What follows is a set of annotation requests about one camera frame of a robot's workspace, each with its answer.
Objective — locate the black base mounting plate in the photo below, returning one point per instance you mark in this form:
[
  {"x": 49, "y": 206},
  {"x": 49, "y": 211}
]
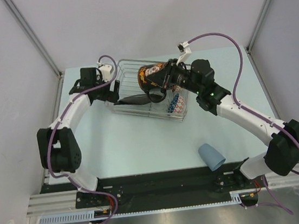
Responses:
[{"x": 151, "y": 204}]

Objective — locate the black floral square plate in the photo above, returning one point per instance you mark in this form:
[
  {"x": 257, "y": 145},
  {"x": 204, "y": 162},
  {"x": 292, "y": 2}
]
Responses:
[{"x": 139, "y": 99}]

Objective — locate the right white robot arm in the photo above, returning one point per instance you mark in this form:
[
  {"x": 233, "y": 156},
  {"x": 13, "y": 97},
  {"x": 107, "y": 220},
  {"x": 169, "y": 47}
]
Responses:
[{"x": 281, "y": 138}]

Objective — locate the dark mug red interior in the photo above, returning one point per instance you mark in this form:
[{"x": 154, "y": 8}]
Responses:
[{"x": 153, "y": 80}]

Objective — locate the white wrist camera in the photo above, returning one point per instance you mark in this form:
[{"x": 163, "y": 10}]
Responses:
[
  {"x": 185, "y": 52},
  {"x": 106, "y": 71}
]

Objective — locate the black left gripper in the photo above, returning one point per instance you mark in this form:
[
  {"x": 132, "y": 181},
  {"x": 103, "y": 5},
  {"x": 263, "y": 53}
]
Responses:
[{"x": 110, "y": 96}]

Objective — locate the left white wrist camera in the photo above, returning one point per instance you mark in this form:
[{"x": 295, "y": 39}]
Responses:
[{"x": 106, "y": 71}]

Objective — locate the aluminium frame rail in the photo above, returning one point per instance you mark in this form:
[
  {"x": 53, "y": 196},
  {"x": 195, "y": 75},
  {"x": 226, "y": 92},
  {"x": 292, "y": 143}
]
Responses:
[{"x": 70, "y": 201}]

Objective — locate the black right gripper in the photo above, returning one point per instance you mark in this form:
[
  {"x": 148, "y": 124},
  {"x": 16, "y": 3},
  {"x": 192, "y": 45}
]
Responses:
[{"x": 164, "y": 77}]

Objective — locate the metal wire dish rack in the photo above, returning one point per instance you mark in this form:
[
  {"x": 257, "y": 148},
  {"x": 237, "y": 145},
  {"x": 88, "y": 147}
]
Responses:
[{"x": 127, "y": 75}]

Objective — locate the light blue plastic cup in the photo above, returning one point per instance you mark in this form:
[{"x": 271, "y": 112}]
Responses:
[{"x": 211, "y": 157}]

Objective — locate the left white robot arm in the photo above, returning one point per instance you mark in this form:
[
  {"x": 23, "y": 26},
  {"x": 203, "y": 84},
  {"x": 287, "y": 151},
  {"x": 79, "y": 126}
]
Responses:
[{"x": 58, "y": 148}]

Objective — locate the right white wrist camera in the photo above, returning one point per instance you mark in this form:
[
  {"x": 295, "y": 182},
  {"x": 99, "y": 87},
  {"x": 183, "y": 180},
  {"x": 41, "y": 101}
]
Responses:
[{"x": 185, "y": 52}]

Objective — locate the blue rim red pattern bowl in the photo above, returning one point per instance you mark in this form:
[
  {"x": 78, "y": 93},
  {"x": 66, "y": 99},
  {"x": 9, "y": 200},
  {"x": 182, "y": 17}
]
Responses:
[{"x": 177, "y": 104}]

